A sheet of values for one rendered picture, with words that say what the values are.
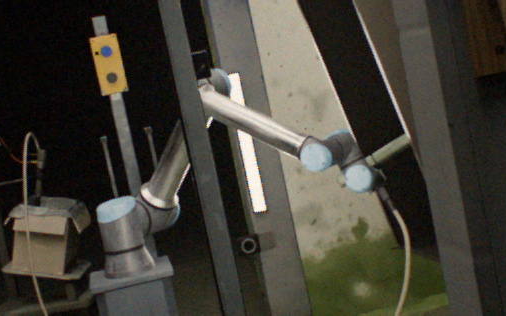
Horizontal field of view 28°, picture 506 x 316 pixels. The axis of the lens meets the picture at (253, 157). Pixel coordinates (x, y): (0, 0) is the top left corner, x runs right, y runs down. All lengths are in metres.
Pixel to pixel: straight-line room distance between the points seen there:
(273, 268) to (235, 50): 0.99
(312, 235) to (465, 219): 2.94
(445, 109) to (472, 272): 0.28
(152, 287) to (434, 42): 2.27
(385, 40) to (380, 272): 1.54
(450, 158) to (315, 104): 2.89
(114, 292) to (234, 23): 1.40
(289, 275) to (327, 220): 0.30
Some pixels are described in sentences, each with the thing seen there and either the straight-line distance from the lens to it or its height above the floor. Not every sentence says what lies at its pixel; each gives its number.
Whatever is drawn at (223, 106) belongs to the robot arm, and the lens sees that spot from 3.42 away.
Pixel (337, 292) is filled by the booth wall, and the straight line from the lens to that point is 4.69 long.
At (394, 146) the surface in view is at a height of 0.93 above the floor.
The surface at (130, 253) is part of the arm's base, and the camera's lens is 3.79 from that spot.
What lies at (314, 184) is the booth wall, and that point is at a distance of 4.59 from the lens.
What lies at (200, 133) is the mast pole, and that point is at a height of 1.19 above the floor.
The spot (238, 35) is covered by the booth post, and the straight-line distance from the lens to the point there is 4.50.
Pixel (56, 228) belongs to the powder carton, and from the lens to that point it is 5.77.
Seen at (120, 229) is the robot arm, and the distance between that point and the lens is 3.78.
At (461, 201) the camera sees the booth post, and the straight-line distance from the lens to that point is 1.70.
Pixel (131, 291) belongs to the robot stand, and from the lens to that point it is 3.75.
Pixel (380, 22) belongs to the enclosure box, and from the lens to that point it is 3.47.
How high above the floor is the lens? 1.38
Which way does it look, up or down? 6 degrees down
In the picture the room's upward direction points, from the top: 12 degrees counter-clockwise
